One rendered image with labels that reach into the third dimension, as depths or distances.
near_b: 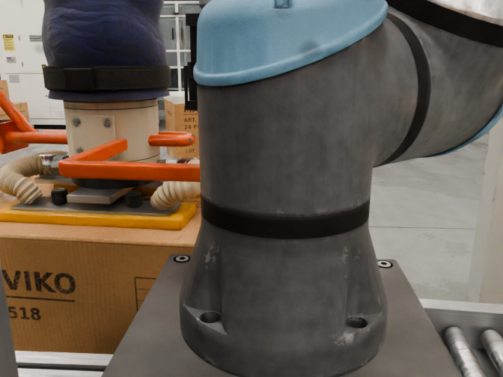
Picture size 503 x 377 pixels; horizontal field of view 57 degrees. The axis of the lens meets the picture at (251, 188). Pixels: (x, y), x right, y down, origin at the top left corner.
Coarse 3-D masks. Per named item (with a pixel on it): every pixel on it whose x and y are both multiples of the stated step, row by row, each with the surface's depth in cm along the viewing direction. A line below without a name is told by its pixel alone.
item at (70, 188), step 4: (68, 188) 99; (72, 188) 98; (76, 188) 98; (132, 188) 96; (136, 188) 96; (140, 188) 96; (144, 188) 96; (148, 188) 96; (152, 188) 96; (156, 188) 96; (68, 192) 99; (144, 192) 96; (148, 192) 96; (152, 192) 96; (196, 196) 95; (200, 196) 95
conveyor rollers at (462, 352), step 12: (444, 336) 121; (456, 336) 117; (492, 336) 117; (456, 348) 113; (468, 348) 112; (492, 348) 113; (456, 360) 110; (468, 360) 107; (492, 360) 112; (468, 372) 104; (480, 372) 103
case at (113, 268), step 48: (0, 192) 99; (48, 192) 99; (0, 240) 75; (48, 240) 74; (96, 240) 73; (144, 240) 73; (192, 240) 72; (48, 288) 77; (96, 288) 75; (144, 288) 74; (48, 336) 79; (96, 336) 78
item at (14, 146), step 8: (0, 120) 96; (8, 120) 96; (0, 128) 88; (8, 128) 90; (16, 128) 92; (0, 136) 88; (0, 144) 88; (8, 144) 90; (16, 144) 93; (24, 144) 95; (8, 152) 90
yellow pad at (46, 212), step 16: (64, 192) 83; (128, 192) 81; (16, 208) 81; (32, 208) 81; (48, 208) 81; (64, 208) 81; (80, 208) 81; (96, 208) 81; (112, 208) 81; (128, 208) 81; (144, 208) 81; (176, 208) 82; (192, 208) 83; (64, 224) 79; (80, 224) 79; (96, 224) 78; (112, 224) 78; (128, 224) 78; (144, 224) 77; (160, 224) 77; (176, 224) 76
